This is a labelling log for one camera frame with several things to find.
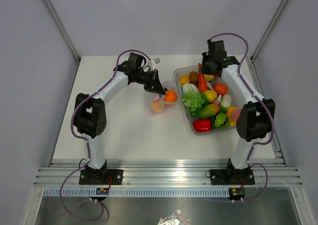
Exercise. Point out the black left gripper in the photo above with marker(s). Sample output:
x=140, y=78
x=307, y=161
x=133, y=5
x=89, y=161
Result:
x=154, y=84

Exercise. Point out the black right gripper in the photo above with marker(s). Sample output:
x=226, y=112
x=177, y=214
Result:
x=205, y=56

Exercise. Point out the clear zip top bag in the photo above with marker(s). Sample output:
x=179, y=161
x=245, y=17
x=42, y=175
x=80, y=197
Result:
x=169, y=85

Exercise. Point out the orange toy tangerine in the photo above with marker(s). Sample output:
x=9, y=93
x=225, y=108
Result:
x=170, y=96

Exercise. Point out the orange pink toy peach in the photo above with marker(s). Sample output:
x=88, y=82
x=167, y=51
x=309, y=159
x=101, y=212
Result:
x=157, y=106

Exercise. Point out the orange toy carrot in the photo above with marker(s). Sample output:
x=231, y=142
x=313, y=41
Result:
x=202, y=85

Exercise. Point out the yellow toy pear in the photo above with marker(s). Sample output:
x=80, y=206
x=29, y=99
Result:
x=210, y=95

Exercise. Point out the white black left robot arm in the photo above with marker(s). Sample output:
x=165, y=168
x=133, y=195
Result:
x=88, y=120

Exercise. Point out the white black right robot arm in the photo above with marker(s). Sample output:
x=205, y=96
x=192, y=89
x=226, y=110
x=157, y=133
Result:
x=254, y=122

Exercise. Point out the bag of small parts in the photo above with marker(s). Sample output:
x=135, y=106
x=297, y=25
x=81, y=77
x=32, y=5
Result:
x=175, y=218

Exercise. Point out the pale yellow toy apple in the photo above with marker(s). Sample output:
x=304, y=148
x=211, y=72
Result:
x=208, y=78

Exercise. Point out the brown toy kiwi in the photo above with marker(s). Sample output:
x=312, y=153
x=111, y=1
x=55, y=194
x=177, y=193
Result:
x=194, y=77

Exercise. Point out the small yellow toy fruit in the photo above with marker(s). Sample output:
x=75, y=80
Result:
x=183, y=80

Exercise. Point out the red toy tomato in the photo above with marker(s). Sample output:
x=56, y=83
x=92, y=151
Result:
x=220, y=88

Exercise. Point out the green white toy cabbage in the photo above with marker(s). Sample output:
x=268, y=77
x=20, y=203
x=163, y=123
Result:
x=192, y=99

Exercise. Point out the white toy radish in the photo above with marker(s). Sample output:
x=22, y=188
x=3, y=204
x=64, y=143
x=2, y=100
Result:
x=226, y=101

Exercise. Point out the pale purple toy garlic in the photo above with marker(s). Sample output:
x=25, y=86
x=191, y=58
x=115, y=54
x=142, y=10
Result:
x=218, y=100

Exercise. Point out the green orange toy mango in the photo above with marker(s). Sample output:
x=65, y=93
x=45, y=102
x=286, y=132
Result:
x=208, y=111

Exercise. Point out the yellow toy bell pepper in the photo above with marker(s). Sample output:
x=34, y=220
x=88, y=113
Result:
x=229, y=115

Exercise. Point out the red toy bell pepper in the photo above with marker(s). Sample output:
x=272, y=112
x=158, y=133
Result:
x=202, y=125

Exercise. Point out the green striped toy watermelon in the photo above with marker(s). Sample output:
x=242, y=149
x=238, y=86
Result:
x=220, y=121

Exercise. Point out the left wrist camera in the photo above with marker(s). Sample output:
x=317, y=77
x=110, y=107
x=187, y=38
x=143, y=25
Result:
x=153, y=62

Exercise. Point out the right aluminium frame post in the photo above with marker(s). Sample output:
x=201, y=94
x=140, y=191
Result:
x=270, y=27

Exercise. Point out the aluminium frame post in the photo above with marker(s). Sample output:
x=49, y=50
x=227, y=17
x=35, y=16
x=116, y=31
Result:
x=270, y=27
x=61, y=29

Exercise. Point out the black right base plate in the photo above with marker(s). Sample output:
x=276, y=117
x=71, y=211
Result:
x=236, y=177

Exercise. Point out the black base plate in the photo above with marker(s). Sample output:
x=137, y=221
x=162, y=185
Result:
x=101, y=177
x=236, y=177

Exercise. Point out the white slotted cable duct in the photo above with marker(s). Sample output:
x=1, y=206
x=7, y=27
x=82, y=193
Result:
x=137, y=192

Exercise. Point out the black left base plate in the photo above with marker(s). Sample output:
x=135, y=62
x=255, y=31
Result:
x=101, y=177

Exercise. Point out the aluminium mounting rail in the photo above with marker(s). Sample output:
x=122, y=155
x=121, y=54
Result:
x=169, y=173

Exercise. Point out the left aluminium frame post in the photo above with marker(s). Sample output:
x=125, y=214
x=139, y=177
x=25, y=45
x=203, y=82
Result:
x=61, y=29

